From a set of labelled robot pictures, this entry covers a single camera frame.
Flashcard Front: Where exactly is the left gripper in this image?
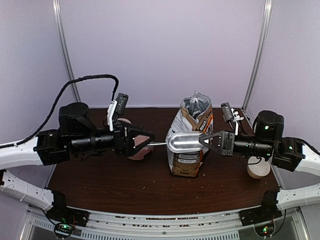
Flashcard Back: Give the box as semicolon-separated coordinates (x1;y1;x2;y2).
69;119;156;158

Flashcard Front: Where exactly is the pet food bag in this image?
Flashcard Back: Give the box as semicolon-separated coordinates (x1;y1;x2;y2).
165;91;214;178

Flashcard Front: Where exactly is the metal scoop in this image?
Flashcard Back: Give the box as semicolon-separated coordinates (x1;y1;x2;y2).
148;131;205;154

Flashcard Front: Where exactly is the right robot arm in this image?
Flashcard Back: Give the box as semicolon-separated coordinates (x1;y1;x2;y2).
199;110;320;221

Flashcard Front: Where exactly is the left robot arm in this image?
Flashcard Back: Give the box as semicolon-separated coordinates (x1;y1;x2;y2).
0;101;155;222

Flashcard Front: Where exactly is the pink double pet feeder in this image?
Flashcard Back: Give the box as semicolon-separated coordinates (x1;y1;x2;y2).
118;118;155;160

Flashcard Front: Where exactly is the beige ceramic bowl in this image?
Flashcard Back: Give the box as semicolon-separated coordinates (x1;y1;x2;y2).
246;156;271;180

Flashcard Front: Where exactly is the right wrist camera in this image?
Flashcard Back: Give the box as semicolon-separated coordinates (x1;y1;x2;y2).
220;102;234;123

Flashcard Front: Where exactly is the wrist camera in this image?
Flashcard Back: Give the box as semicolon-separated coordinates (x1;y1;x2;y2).
220;102;234;123
115;93;129;115

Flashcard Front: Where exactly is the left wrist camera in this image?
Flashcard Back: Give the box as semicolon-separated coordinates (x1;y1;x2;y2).
115;93;129;115

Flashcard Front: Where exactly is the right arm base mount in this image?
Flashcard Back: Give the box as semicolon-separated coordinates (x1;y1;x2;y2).
238;190;284;239

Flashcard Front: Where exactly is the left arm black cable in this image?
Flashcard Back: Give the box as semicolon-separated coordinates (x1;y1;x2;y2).
0;73;120;148

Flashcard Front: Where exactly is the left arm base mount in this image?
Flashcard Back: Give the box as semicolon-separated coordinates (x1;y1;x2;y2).
44;190;90;240

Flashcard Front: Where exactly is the right aluminium frame post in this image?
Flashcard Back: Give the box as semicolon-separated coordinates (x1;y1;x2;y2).
242;0;273;112

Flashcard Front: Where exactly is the aluminium frame post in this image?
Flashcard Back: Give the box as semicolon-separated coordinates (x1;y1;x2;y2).
242;0;273;112
51;0;84;111

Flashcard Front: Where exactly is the left aluminium frame post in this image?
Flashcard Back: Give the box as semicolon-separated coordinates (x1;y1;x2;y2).
51;0;84;111

